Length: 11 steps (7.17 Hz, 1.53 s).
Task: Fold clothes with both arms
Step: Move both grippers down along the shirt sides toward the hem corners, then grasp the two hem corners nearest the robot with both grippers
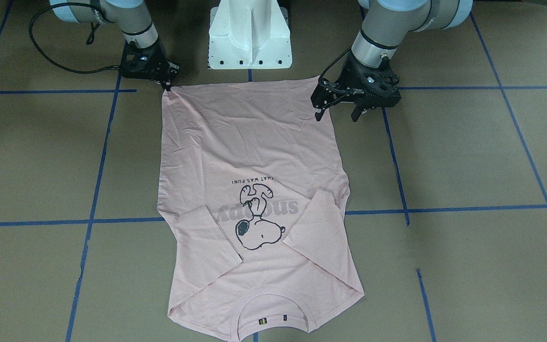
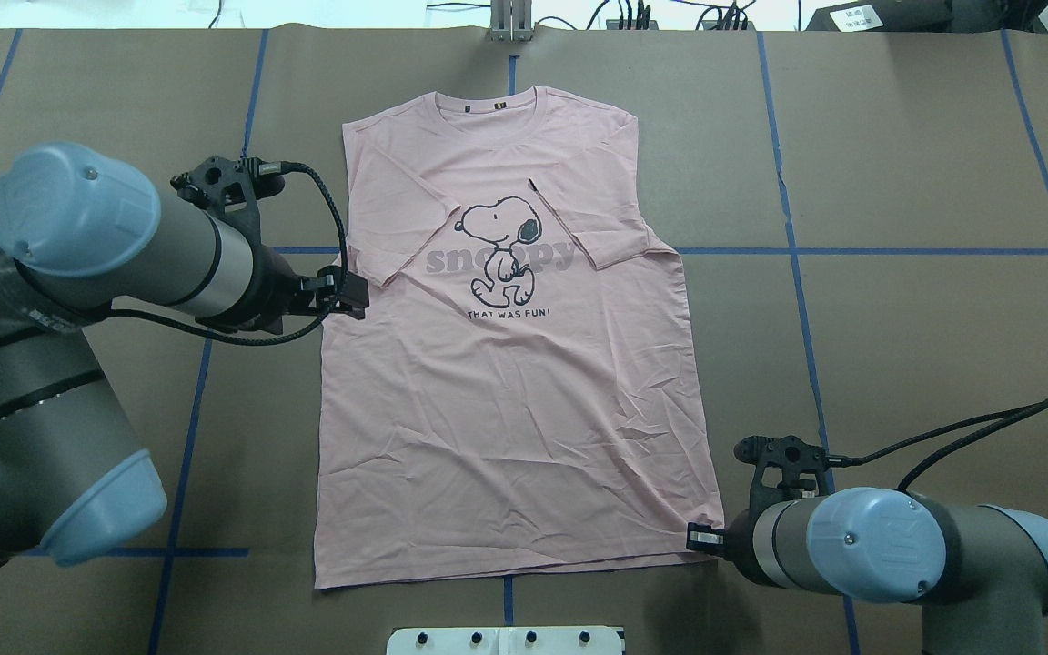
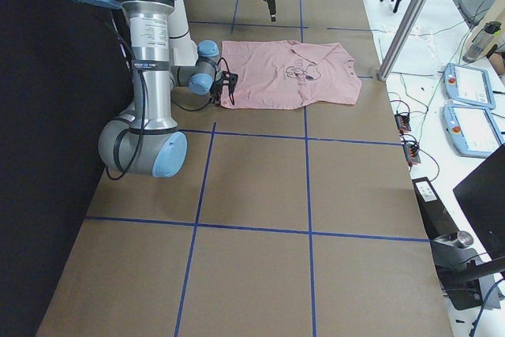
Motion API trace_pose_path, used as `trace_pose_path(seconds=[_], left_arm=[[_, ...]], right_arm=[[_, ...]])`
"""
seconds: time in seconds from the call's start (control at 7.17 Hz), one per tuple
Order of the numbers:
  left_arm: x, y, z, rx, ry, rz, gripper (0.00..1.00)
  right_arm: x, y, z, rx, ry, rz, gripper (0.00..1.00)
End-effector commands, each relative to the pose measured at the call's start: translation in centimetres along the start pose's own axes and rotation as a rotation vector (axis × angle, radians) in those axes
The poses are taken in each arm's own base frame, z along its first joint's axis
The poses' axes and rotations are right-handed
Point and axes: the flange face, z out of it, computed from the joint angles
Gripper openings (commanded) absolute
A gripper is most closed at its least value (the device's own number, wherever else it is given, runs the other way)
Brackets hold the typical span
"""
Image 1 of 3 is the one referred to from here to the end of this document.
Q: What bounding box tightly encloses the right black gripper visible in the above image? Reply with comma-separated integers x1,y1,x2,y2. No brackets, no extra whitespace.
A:
120,39,180,92

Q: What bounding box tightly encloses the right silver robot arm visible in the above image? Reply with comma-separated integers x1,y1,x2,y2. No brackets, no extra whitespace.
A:
48,0,180,91

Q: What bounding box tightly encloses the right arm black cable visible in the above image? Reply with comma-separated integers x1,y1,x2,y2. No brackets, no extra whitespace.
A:
28,2,127,75

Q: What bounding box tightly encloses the pink Snoopy t-shirt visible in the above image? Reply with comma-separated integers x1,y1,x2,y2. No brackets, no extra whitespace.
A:
158,78,364,342

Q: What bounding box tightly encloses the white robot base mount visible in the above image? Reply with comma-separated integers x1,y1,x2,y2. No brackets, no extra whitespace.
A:
207,0,293,70

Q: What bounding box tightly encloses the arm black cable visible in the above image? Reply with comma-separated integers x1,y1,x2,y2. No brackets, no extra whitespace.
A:
28,2,127,75
319,49,351,86

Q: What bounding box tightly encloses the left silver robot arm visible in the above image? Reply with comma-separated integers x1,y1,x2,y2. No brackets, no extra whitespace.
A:
311,0,473,122

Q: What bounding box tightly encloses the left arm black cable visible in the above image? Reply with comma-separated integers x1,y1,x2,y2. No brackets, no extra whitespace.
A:
319,49,351,86

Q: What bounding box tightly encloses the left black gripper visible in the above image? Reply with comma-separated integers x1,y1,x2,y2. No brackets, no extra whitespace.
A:
311,50,401,123

